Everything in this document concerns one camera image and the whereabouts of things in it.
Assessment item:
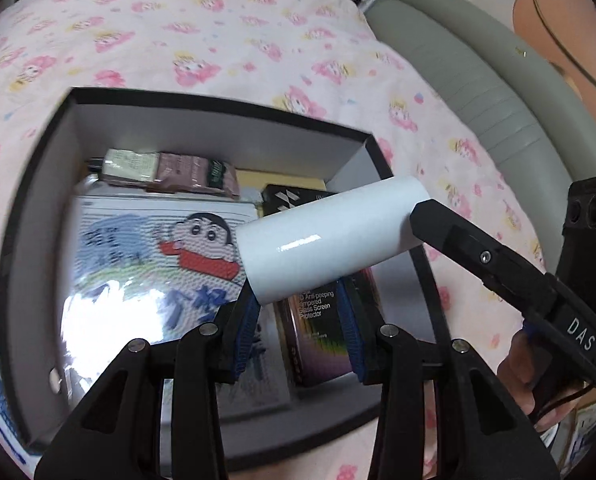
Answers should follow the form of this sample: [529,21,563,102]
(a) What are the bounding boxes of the pink cartoon print bedspread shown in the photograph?
[0,0,550,480]

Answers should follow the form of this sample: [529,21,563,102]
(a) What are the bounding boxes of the black Smart Devil box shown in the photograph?
[262,184,379,389]

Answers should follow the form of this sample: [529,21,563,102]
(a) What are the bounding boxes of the white lint roller refill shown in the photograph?
[236,177,429,304]

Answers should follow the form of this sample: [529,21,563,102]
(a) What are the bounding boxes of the round orange wall decor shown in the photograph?
[511,0,596,120]

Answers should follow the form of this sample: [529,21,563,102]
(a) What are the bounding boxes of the cartoon bead art pack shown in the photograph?
[59,193,295,418]

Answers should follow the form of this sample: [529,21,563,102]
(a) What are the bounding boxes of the black Daphne shoe box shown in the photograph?
[0,86,454,474]

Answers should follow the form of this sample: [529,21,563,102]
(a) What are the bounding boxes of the person right hand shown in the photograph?
[497,330,580,434]

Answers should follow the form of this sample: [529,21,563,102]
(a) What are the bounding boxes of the grey upholstered headboard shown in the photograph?
[366,0,596,271]

